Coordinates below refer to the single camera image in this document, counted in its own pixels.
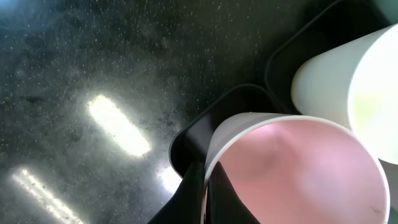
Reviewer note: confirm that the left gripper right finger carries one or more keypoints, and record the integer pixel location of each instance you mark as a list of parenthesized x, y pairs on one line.
[(225, 202)]

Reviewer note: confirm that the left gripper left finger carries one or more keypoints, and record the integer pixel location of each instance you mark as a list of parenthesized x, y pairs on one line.
[(186, 199)]

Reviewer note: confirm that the green cup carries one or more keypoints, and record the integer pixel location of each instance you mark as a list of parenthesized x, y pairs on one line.
[(388, 7)]

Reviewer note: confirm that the pink cup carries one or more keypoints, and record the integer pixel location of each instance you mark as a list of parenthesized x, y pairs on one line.
[(295, 174)]

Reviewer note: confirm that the black tray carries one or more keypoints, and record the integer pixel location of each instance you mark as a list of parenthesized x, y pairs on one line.
[(236, 102)]

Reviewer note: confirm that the cream cup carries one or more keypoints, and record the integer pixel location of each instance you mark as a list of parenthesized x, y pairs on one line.
[(326, 87)]

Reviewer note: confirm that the grey cup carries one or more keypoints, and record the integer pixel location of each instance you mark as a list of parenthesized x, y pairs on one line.
[(392, 186)]

